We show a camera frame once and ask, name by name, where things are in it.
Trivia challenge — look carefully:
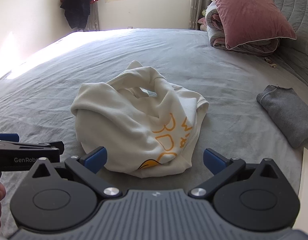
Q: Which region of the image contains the folded grey cloth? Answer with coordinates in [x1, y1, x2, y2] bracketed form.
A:
[256, 85, 308, 148]

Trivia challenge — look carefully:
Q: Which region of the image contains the large pink pillow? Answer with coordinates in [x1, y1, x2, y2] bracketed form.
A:
[205, 0, 297, 50]

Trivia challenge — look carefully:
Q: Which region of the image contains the grey quilted headboard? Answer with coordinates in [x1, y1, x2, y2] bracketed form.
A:
[264, 0, 308, 98]

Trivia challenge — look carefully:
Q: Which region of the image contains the white printed sweatshirt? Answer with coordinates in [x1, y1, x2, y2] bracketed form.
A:
[71, 60, 210, 179]

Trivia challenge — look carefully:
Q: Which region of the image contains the dark hanging jacket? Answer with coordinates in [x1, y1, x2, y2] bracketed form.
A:
[60, 0, 101, 29]

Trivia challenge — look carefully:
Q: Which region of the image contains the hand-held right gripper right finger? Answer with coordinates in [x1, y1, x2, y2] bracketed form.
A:
[189, 149, 279, 199]

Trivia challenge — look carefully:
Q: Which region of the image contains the grey bed sheet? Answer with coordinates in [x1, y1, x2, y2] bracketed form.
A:
[0, 28, 308, 230]

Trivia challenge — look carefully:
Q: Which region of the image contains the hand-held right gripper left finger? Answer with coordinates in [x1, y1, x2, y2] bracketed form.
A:
[29, 147, 122, 199]

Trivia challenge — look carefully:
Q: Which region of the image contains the small beige trinket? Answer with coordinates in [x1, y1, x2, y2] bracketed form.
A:
[264, 57, 278, 69]

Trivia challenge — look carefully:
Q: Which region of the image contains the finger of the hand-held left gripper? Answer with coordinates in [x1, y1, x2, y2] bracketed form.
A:
[0, 141, 65, 155]
[0, 133, 20, 143]

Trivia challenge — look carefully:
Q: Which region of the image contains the grey patterned curtain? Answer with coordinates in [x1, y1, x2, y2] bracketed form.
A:
[84, 0, 101, 32]
[187, 0, 210, 30]

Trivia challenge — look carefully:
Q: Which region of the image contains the small pink pillow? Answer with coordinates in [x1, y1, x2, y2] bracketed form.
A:
[197, 17, 208, 32]

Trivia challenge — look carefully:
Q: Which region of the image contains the white board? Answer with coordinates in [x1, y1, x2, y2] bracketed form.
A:
[295, 147, 308, 228]

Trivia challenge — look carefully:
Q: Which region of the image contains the folded grey pink quilt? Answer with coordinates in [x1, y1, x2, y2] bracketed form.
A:
[205, 1, 280, 55]

